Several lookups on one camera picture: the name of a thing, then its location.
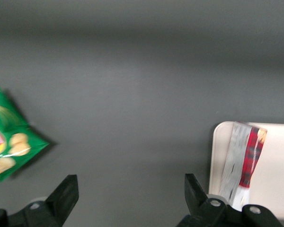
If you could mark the red cookie box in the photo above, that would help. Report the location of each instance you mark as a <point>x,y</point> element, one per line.
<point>252,156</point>

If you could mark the green chips bag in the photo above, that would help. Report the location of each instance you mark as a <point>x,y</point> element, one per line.
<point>7,132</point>

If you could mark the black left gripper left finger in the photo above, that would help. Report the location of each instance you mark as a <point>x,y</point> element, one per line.
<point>56,203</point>

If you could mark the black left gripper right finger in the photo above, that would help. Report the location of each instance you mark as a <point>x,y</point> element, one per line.
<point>203,210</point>

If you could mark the beige plastic tray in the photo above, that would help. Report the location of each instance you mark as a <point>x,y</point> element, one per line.
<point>277,165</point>

